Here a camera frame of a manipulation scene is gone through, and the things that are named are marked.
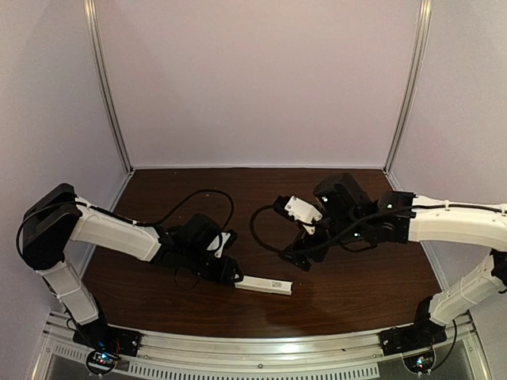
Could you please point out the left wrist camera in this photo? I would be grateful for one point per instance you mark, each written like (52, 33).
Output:
(221, 243)

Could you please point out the right aluminium frame post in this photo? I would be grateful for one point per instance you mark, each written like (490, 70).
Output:
(423, 25)

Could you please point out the left aluminium frame post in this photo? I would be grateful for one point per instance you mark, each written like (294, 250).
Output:
(90, 9)

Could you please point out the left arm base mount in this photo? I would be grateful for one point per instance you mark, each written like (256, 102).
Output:
(109, 345)

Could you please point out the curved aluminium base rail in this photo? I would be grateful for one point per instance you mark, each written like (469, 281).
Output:
(356, 355)

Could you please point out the white remote control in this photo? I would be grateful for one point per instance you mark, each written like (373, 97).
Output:
(269, 286)

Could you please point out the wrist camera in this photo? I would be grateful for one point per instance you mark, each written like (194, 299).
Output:
(298, 210)
(221, 243)

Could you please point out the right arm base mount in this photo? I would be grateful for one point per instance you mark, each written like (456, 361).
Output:
(415, 343)

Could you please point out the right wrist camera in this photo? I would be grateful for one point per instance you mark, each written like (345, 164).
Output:
(298, 210)

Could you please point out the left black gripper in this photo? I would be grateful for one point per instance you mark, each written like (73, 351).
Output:
(221, 270)

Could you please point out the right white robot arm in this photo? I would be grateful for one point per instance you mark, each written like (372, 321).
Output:
(344, 215)

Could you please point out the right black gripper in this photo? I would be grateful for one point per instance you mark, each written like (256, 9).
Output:
(306, 245)

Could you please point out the aluminium frame post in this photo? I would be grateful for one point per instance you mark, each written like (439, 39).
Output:
(423, 25)
(90, 9)

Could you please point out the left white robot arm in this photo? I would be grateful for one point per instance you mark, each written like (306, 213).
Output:
(61, 216)

